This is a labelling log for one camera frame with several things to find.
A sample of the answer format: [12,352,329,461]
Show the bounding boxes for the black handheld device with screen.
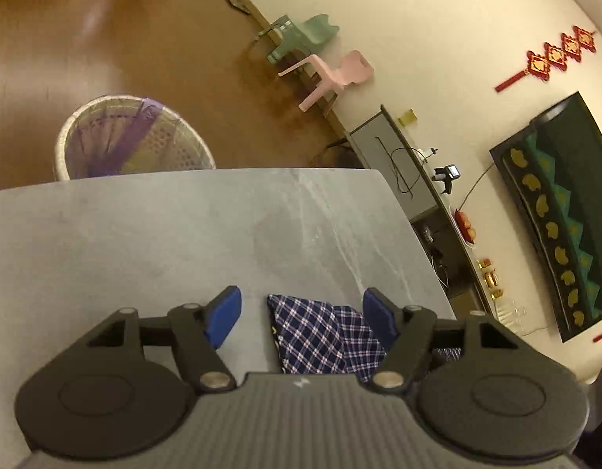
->
[432,165,461,195]

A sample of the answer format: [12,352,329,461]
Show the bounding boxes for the group of clear glasses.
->
[495,299,527,335]

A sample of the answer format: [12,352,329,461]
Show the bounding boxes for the dark wall painting gold figures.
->
[489,91,602,344]

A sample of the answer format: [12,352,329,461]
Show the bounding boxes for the black cable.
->
[375,136,415,195]

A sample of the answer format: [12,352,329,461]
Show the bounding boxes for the green plastic chair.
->
[254,14,341,64]

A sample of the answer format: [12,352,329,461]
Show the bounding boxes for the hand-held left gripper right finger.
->
[363,288,516,394]

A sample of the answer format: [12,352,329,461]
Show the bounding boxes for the thin brown hanging cable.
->
[458,162,495,212]

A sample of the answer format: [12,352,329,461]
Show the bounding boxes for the blue plaid shirt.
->
[268,294,463,383]

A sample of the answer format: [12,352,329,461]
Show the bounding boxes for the pink plastic chair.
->
[278,50,375,112]

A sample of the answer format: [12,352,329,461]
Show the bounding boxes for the long low cabinet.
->
[325,104,507,323]

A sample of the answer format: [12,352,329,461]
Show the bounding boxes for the purple cloth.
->
[69,99,165,177]

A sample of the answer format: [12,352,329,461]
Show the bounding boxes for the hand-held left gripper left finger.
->
[86,286,242,394]

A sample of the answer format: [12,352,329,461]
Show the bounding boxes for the white woven laundry basket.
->
[54,95,216,183]

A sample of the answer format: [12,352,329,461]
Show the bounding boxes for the red fruit plate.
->
[454,208,478,246]

